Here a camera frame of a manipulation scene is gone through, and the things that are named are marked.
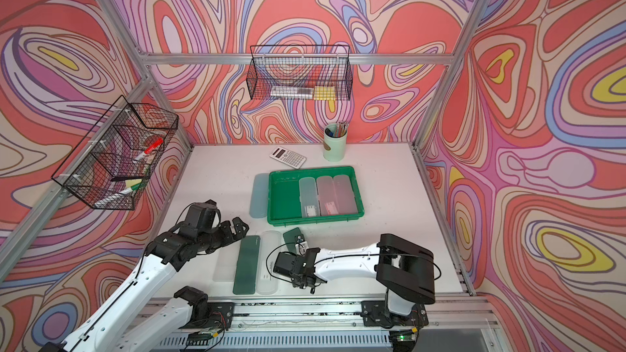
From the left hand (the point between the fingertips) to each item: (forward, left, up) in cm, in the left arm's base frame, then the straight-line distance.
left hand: (241, 232), depth 78 cm
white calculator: (+44, -11, -11) cm, 46 cm away
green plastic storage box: (+21, -11, -10) cm, 25 cm away
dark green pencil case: (-7, -1, -11) cm, 13 cm away
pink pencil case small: (+24, -37, -14) cm, 46 cm away
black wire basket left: (+15, +40, +16) cm, 46 cm away
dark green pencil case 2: (+3, -15, -12) cm, 19 cm away
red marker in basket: (+21, +28, +19) cm, 39 cm away
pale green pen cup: (+42, -32, 0) cm, 53 cm away
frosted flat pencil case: (-6, +7, -12) cm, 15 cm away
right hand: (-10, -22, -14) cm, 28 cm away
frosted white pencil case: (+2, -6, -12) cm, 14 cm away
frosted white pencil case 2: (+20, -21, -10) cm, 31 cm away
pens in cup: (+46, -35, +4) cm, 57 cm away
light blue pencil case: (+18, -1, -13) cm, 22 cm away
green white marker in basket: (+6, +35, +13) cm, 38 cm away
